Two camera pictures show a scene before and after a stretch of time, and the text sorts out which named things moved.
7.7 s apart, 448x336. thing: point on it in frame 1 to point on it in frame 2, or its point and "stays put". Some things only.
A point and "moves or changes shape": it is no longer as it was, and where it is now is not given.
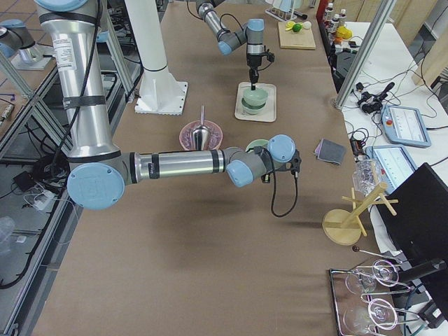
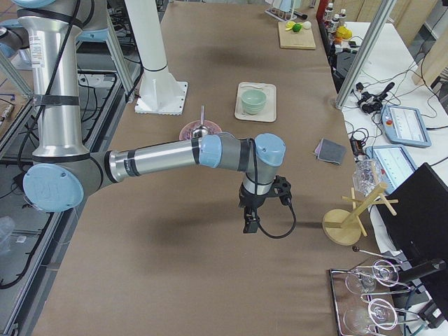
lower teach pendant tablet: (395, 164) stays put
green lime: (297, 27) stays put
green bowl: (259, 142) moves or changes shape
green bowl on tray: (252, 109) stays put
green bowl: (255, 98) to (253, 106)
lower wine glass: (358, 316) stays put
